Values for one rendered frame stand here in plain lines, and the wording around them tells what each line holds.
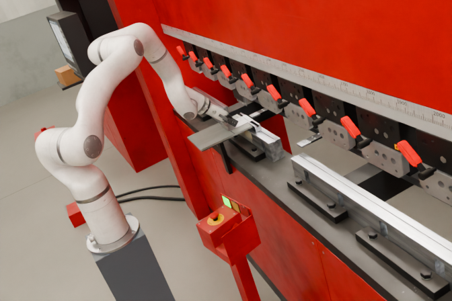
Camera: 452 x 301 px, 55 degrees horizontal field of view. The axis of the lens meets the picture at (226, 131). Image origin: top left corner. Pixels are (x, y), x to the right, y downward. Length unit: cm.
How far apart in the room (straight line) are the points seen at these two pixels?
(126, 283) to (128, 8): 161
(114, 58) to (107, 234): 59
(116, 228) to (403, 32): 106
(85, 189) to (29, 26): 722
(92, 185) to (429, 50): 103
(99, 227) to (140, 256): 17
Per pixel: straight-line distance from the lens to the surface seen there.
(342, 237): 147
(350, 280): 149
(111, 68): 152
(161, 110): 282
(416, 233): 133
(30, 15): 855
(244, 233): 177
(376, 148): 119
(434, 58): 93
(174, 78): 180
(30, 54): 860
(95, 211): 149
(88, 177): 146
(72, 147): 136
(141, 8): 269
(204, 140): 199
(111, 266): 157
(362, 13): 104
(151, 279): 165
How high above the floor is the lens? 186
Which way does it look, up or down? 25 degrees down
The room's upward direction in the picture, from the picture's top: 17 degrees counter-clockwise
